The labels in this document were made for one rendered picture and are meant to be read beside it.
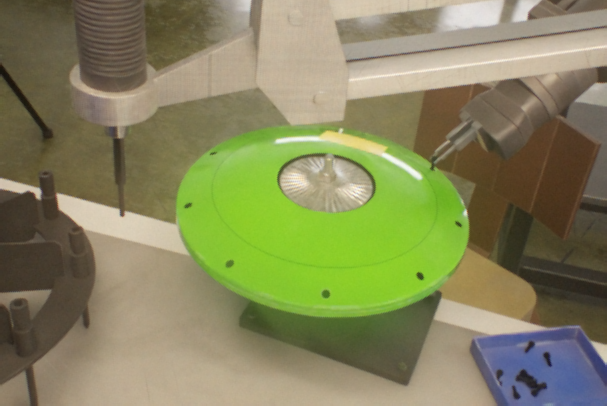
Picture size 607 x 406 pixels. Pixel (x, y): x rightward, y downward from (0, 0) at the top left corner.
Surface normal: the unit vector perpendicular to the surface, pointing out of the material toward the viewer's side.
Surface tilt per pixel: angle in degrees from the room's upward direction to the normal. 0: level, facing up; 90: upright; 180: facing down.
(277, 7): 90
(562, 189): 90
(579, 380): 0
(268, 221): 11
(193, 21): 0
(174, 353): 0
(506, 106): 32
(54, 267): 87
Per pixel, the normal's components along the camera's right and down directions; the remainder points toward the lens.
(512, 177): -0.72, 0.36
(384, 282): 0.25, -0.49
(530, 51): -0.06, -0.79
